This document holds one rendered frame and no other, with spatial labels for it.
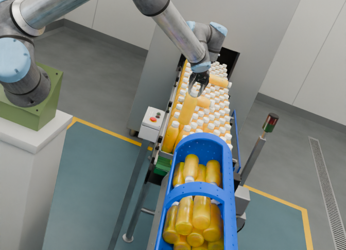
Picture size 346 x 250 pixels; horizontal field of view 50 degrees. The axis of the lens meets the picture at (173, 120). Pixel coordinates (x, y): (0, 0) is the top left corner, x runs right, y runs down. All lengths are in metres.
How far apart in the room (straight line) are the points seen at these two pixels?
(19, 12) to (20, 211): 0.87
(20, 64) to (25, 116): 0.31
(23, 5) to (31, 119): 0.46
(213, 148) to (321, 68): 4.36
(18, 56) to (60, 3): 0.24
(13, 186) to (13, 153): 0.18
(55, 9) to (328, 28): 4.87
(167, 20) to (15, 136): 0.78
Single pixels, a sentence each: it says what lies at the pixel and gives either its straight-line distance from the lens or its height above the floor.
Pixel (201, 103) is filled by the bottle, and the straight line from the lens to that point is 2.32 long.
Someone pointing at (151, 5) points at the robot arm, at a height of 1.78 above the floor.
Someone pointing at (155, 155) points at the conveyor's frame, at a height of 0.90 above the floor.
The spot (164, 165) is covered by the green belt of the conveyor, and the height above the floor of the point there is 0.90.
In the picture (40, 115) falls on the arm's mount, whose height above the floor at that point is 1.18.
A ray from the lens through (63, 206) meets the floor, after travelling 2.95.
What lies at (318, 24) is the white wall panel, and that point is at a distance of 5.86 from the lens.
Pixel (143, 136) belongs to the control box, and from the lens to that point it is 1.98.
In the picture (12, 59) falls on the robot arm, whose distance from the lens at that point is 1.45.
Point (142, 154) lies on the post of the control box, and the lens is 2.13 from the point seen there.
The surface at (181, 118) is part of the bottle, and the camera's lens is 1.95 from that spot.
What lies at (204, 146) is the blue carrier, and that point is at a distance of 1.79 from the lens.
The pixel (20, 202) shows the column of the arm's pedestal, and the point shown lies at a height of 0.77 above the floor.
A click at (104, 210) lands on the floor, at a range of 2.98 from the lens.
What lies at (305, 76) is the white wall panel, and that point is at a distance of 6.02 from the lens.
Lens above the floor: 2.02
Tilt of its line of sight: 27 degrees down
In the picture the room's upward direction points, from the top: 20 degrees clockwise
